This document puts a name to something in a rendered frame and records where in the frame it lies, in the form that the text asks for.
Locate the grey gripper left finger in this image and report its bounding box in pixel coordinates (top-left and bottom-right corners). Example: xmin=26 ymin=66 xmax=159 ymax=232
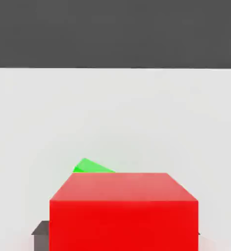
xmin=19 ymin=220 xmax=51 ymax=251

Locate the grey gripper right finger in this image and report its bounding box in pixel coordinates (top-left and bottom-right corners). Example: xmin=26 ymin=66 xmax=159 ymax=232
xmin=198 ymin=231 xmax=220 ymax=251

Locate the small red cube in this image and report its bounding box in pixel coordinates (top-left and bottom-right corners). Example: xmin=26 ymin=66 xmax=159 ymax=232
xmin=49 ymin=172 xmax=199 ymax=251

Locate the small green cube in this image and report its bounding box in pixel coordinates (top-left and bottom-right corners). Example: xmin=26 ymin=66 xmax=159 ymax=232
xmin=72 ymin=157 xmax=116 ymax=174

